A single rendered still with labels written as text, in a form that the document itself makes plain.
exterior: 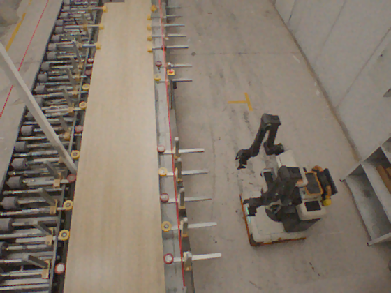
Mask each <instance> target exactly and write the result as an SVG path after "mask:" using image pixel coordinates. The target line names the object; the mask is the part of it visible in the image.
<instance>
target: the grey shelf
mask: <svg viewBox="0 0 391 293"><path fill-rule="evenodd" d="M389 161H390V163H389ZM379 165H383V166H384V168H385V169H386V168H388V167H391V132H390V133H389V134H388V135H387V136H386V137H385V138H384V139H382V140H381V141H380V143H378V144H377V145H376V146H375V147H374V148H373V149H372V150H371V151H370V152H369V153H368V154H367V155H366V156H364V157H363V158H362V159H361V161H359V162H358V163H357V164H356V165H354V167H353V168H352V169H351V170H349V171H348V172H347V173H346V174H345V175H344V176H343V177H342V178H341V179H340V182H342V181H343V180H344V179H345V180H346V183H347V184H348V186H349V188H350V189H351V191H352V193H353V197H354V200H355V202H356V204H357V207H358V210H359V212H360V214H361V216H362V218H363V221H364V223H365V225H366V226H367V229H368V232H369V234H370V236H371V240H372V241H370V242H369V243H367V245H368V246H371V245H372V244H375V243H383V242H388V241H391V194H390V193H389V190H388V188H387V187H386V185H385V184H384V181H383V179H382V178H381V176H380V174H379V173H378V170H377V169H376V167H377V166H379Z"/></svg>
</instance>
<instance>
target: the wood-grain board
mask: <svg viewBox="0 0 391 293"><path fill-rule="evenodd" d="M124 1H125V2H123V3H104V6H107V10H108V11H107V12H103V15H102V20H101V23H104V29H99V35H98V43H101V49H96V53H95V58H94V68H93V70H92V73H91V82H90V87H89V97H88V103H87V111H86V112H85V118H84V127H83V132H82V142H81V147H80V157H79V162H78V171H77V176H76V179H77V181H76V187H75V196H74V201H73V210H72V221H71V230H70V235H69V239H70V240H69V245H68V253H67V256H68V258H67V263H66V277H65V282H64V293H165V269H164V263H163V242H162V228H161V200H160V194H159V184H158V156H157V141H156V113H155V97H154V69H153V62H154V55H153V50H152V52H148V51H147V45H151V46H152V47H153V41H152V40H147V34H151V35H152V28H151V30H147V24H152V19H151V20H147V18H146V16H147V14H150V16H151V15H152V14H151V11H150V7H152V1H151V0H124Z"/></svg>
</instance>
